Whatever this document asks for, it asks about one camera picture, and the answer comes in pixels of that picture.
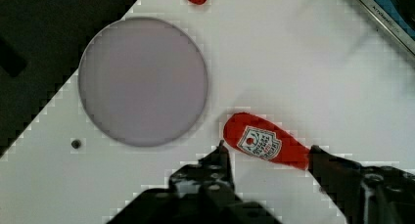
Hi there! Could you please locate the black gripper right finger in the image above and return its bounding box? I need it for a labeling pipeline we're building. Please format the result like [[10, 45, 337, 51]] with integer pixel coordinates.
[[308, 146, 415, 224]]

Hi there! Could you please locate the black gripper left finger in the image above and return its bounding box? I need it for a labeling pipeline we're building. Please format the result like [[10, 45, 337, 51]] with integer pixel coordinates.
[[168, 140, 235, 197]]

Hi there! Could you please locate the red plush ketchup bottle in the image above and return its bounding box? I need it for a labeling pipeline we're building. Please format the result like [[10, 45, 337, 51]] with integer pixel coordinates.
[[223, 112, 309, 170]]

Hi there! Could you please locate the grey round plate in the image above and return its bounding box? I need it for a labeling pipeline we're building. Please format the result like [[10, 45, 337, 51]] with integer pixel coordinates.
[[77, 17, 208, 147]]

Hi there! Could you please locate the toy stove with blue top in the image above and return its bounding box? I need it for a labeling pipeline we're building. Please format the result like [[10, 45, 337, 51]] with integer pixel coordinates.
[[355, 0, 415, 56]]

